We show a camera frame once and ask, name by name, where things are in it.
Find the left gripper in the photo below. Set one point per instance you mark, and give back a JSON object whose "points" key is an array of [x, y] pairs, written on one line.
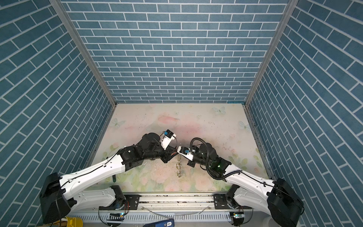
{"points": [[167, 156]]}

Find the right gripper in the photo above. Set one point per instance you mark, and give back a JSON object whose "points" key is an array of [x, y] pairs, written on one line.
{"points": [[191, 163]]}

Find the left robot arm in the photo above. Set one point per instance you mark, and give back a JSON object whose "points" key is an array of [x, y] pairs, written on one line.
{"points": [[57, 196]]}

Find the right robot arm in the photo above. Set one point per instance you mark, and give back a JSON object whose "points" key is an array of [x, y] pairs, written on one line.
{"points": [[273, 197]]}

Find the blue stapler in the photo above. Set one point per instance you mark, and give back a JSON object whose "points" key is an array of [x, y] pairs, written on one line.
{"points": [[162, 223]]}

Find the yellow tape dispenser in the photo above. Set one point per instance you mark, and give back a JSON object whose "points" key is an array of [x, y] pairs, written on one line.
{"points": [[70, 222]]}

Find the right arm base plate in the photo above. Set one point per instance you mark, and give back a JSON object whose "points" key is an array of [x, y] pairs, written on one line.
{"points": [[225, 201]]}

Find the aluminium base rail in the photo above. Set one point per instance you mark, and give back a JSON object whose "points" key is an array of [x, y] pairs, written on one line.
{"points": [[182, 207]]}

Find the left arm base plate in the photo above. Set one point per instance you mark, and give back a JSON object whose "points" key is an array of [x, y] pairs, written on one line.
{"points": [[129, 203]]}

